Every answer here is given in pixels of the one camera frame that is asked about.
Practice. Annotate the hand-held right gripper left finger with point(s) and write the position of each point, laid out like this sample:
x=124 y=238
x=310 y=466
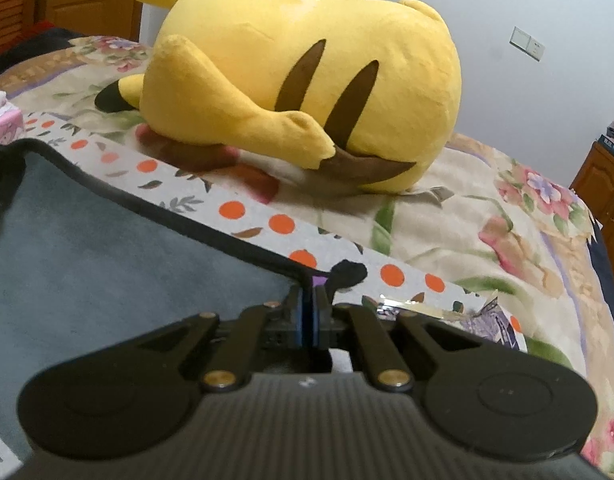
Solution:
x=300 y=322

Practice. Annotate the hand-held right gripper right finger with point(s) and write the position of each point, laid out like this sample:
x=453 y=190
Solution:
x=319 y=322

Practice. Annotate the grey towel with black edge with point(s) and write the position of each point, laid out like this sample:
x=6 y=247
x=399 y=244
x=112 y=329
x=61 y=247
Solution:
x=112 y=260

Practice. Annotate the floral bed blanket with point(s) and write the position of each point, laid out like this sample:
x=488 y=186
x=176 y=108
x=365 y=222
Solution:
x=457 y=230

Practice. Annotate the white orange dotted sheet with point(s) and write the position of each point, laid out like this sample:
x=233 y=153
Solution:
x=187 y=195

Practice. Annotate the yellow plush toy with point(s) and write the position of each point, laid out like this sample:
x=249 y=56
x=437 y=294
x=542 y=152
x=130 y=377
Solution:
x=267 y=50

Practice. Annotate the wooden cabinet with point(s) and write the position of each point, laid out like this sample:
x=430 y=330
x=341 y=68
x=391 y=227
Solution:
x=604 y=190

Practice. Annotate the pink tissue box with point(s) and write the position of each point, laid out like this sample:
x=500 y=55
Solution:
x=2 y=122

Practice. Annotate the dark red cloth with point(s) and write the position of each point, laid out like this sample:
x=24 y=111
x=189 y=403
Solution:
x=34 y=35

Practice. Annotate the white wall switch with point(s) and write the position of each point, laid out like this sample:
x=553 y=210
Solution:
x=527 y=43

